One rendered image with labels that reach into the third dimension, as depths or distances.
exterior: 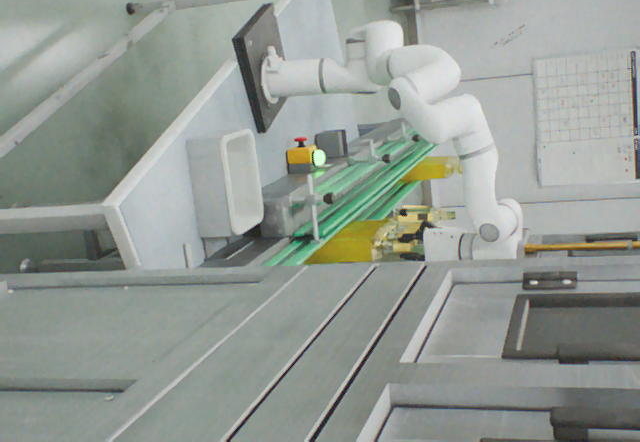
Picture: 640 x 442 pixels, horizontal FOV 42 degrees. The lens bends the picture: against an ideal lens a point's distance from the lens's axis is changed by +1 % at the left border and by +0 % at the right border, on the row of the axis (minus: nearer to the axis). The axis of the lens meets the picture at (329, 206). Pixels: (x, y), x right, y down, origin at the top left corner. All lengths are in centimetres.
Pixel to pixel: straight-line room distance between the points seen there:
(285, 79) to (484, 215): 68
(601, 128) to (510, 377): 719
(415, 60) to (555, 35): 589
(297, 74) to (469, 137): 56
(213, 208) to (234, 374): 111
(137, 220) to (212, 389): 95
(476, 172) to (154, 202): 70
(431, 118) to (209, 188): 51
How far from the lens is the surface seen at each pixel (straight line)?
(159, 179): 173
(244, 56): 213
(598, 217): 800
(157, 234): 171
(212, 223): 185
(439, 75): 189
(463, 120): 182
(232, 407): 68
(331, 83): 215
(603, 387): 67
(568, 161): 789
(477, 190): 182
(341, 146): 263
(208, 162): 182
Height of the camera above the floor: 160
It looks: 18 degrees down
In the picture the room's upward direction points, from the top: 87 degrees clockwise
